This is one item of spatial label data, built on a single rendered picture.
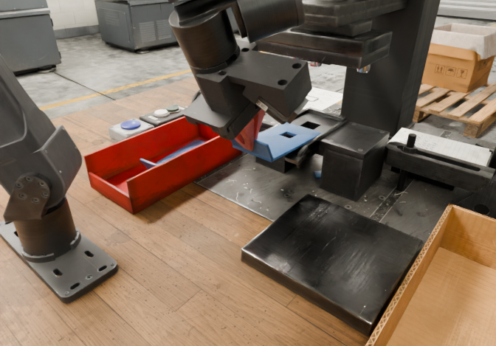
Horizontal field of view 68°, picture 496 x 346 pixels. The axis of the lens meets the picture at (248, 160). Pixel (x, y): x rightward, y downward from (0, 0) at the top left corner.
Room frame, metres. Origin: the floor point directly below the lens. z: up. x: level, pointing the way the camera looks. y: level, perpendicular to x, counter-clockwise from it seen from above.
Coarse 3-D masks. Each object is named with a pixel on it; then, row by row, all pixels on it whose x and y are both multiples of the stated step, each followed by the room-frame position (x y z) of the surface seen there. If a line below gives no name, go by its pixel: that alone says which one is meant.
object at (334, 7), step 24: (312, 0) 0.57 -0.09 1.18; (336, 0) 0.56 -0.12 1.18; (360, 0) 0.56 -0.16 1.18; (384, 0) 0.62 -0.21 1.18; (312, 24) 0.56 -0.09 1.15; (336, 24) 0.50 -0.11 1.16; (360, 24) 0.54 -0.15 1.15; (264, 48) 0.59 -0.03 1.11; (288, 48) 0.56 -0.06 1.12; (312, 48) 0.54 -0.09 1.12; (336, 48) 0.51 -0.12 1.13; (360, 48) 0.49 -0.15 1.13; (384, 48) 0.55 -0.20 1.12; (360, 72) 0.57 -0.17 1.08
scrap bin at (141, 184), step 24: (120, 144) 0.56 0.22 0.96; (144, 144) 0.60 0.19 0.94; (168, 144) 0.64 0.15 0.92; (216, 144) 0.58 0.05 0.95; (96, 168) 0.52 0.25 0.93; (120, 168) 0.56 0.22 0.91; (144, 168) 0.57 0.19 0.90; (168, 168) 0.50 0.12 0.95; (192, 168) 0.53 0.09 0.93; (120, 192) 0.46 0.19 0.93; (144, 192) 0.46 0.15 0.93; (168, 192) 0.49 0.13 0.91
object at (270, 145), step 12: (264, 132) 0.53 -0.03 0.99; (276, 132) 0.53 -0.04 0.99; (288, 132) 0.54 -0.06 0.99; (300, 132) 0.54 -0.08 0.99; (312, 132) 0.54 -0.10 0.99; (264, 144) 0.43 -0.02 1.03; (276, 144) 0.48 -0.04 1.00; (288, 144) 0.49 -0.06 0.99; (300, 144) 0.49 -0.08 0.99; (264, 156) 0.44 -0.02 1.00; (276, 156) 0.44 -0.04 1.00
